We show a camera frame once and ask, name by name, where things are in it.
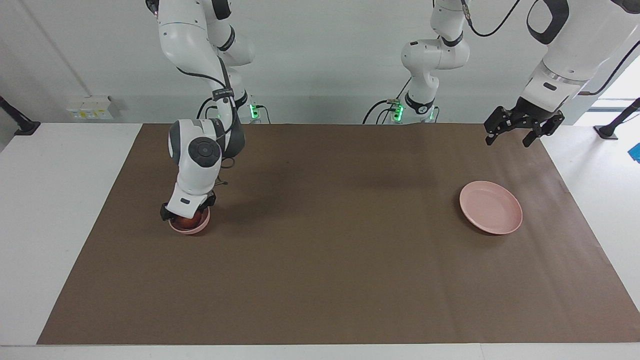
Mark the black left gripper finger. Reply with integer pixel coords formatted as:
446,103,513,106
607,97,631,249
484,106,513,146
523,114,566,147

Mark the dark red apple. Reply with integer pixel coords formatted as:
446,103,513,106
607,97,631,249
172,215,203,231

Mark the pink bowl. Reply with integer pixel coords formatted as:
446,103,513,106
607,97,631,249
168,207,211,235

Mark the pink plate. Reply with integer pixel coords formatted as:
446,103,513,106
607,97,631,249
459,180,524,235

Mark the black clamp stand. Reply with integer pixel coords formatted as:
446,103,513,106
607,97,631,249
594,97,640,140
0,95,42,136

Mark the bright window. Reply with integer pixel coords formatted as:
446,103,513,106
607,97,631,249
574,54,640,127

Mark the brown paper table mat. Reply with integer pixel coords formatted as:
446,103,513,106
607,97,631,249
36,123,640,346

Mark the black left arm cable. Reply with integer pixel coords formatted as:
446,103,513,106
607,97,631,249
462,0,640,96

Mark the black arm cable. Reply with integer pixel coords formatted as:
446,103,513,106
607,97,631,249
462,0,640,96
176,67,238,187

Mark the white wall socket box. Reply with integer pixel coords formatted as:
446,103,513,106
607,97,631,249
66,95,115,121

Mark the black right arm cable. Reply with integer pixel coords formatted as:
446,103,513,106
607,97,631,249
176,67,238,187

